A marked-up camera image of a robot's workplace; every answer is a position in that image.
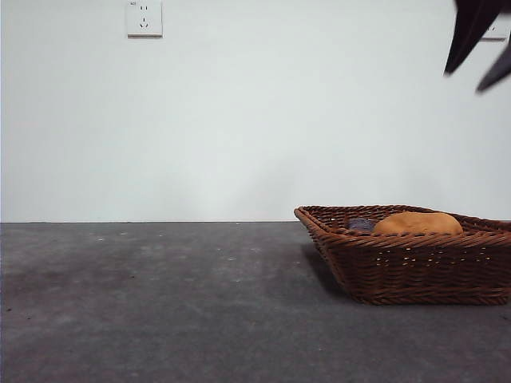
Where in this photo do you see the brown wicker basket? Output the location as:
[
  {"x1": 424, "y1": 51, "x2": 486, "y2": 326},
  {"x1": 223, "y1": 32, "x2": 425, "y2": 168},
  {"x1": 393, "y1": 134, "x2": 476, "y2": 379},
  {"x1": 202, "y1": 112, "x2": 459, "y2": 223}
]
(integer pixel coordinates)
[{"x1": 294, "y1": 204, "x2": 511, "y2": 306}]

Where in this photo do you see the purple eggplant with green stem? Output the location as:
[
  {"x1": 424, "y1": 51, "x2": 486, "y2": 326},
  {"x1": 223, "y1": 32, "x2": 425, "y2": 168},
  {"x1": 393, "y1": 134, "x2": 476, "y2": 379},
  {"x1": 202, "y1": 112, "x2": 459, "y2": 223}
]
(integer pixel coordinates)
[{"x1": 346, "y1": 218, "x2": 376, "y2": 232}]

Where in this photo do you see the brown potato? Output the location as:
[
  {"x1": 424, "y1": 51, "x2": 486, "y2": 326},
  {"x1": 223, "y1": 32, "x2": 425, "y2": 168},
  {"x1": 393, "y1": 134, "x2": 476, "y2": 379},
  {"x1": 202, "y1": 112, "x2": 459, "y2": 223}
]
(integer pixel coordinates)
[{"x1": 373, "y1": 211, "x2": 464, "y2": 236}]

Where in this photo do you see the white wall socket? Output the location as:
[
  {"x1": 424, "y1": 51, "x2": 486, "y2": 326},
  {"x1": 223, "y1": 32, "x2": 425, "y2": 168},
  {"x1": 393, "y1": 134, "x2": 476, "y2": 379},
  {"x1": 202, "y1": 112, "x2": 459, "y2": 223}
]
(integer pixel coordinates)
[
  {"x1": 127, "y1": 0, "x2": 164, "y2": 40},
  {"x1": 481, "y1": 22, "x2": 508, "y2": 41}
]

